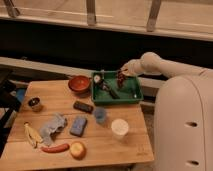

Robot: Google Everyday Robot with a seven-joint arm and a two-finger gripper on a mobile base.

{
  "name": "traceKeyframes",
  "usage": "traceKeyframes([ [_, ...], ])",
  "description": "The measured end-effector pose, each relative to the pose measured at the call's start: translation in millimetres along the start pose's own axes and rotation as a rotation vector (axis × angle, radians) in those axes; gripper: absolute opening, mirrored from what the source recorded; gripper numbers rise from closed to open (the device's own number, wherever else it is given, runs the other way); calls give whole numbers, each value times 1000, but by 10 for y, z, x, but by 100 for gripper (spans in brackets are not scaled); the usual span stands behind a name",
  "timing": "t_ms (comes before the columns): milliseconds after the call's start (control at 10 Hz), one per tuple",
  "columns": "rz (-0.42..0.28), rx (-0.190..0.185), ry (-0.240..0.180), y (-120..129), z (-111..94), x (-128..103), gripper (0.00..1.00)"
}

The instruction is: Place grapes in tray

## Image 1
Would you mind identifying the red yellow apple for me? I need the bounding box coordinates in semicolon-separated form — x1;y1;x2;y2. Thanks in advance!
70;142;86;160

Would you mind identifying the small white round object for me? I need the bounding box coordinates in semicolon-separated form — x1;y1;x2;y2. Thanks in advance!
93;75;101;83

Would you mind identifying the black tool in tray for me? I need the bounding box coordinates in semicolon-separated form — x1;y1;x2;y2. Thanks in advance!
102;82;120;99

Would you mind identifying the black chair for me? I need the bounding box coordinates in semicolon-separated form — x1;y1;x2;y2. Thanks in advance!
0;68;21;156

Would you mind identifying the green plastic tray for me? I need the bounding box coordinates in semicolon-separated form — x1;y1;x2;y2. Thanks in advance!
91;71;143;105

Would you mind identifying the dark red grape bunch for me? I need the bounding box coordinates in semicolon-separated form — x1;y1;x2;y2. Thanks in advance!
117;70;126;88

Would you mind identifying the translucent blue cup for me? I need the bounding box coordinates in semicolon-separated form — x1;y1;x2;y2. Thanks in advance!
93;107;107;124

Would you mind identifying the small brown cup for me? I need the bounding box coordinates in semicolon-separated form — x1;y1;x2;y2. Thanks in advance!
28;97;43;112

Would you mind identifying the black remote control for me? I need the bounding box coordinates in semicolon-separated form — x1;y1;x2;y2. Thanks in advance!
73;101;93;113

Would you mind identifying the red bowl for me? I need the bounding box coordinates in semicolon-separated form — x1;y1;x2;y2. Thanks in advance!
68;75;90;93

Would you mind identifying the grey crumpled cloth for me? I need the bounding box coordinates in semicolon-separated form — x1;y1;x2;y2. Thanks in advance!
39;113;67;146

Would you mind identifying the red sausage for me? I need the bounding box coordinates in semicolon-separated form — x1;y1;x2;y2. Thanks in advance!
41;143;70;153

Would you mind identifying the white plastic cup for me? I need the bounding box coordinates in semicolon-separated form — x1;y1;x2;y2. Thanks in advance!
111;119;129;139

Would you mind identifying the blue sponge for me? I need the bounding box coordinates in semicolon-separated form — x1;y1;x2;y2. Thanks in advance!
70;116;87;137

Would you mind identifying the banana peel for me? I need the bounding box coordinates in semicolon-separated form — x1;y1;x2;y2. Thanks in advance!
24;122;43;148

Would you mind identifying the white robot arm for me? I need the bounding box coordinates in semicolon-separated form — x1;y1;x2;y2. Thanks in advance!
121;52;209;78

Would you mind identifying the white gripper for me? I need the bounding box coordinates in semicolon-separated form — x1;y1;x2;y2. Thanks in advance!
121;60;136;76

